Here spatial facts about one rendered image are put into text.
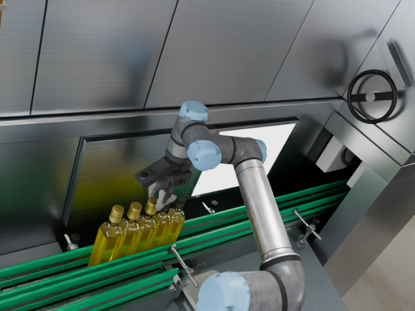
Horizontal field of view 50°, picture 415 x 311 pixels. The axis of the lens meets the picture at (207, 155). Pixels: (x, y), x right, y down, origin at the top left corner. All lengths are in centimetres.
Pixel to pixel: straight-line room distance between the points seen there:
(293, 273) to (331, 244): 115
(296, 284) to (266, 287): 8
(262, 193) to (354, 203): 98
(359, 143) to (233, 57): 79
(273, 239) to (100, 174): 57
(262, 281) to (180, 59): 65
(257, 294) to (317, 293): 110
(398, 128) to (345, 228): 50
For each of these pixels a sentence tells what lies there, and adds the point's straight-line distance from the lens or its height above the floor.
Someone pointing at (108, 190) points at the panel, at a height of 111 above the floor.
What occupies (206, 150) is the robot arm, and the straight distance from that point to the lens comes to 107.
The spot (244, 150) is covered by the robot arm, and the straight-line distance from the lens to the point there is 115.
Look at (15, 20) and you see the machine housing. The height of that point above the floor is 164.
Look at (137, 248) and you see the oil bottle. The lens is 147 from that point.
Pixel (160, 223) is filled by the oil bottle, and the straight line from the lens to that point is 143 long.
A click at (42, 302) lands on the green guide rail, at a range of 140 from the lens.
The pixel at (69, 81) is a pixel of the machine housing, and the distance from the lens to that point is 115.
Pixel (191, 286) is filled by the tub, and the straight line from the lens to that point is 168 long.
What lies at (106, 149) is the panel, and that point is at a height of 129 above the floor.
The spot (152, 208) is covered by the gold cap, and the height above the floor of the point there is 115.
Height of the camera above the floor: 207
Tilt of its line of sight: 34 degrees down
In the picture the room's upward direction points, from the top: 24 degrees clockwise
